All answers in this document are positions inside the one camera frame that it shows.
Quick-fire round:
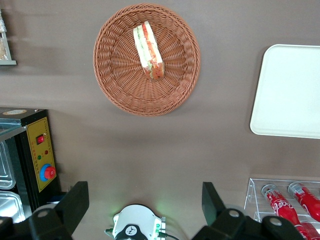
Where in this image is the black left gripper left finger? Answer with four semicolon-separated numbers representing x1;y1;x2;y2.
0;181;90;240

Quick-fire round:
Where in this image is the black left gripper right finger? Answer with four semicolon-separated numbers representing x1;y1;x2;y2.
191;181;308;240

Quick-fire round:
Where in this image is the triangle sandwich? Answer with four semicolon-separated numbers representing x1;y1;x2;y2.
132;20;165;81

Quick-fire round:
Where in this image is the cream rectangular tray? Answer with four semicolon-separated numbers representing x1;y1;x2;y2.
249;44;320;140

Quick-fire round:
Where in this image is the round brown wicker basket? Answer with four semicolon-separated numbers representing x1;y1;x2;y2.
92;2;202;117

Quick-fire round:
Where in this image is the clear acrylic bottle rack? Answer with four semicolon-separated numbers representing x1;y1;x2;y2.
243;177;320;240

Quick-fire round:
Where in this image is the red knob blue base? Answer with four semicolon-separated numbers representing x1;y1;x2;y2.
39;163;57;183

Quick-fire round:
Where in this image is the steel food pan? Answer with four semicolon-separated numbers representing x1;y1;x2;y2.
0;141;16;190
0;191;26;223

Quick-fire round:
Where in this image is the red cola bottle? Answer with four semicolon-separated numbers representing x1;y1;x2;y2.
261;183;305;227
296;221;320;240
287;181;320;223

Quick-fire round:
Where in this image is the black food warmer yellow panel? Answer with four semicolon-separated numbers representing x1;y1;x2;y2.
0;107;62;225

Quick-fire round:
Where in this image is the grey display shelf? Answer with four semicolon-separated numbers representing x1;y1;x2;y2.
0;9;18;66

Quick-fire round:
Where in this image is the black cable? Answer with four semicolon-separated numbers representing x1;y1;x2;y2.
159;232;180;240

